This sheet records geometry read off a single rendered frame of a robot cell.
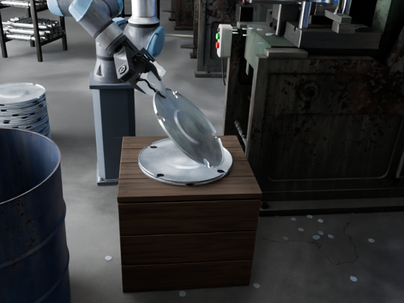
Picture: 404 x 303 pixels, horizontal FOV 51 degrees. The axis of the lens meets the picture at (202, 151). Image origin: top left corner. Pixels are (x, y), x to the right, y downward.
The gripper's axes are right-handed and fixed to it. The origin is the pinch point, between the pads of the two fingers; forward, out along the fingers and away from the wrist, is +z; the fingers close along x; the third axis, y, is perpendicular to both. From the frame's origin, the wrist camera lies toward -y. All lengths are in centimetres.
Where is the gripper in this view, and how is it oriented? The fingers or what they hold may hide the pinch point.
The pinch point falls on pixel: (162, 95)
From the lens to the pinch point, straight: 127.0
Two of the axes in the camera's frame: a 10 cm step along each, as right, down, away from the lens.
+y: 1.4, -4.5, 8.8
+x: -7.4, 5.5, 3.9
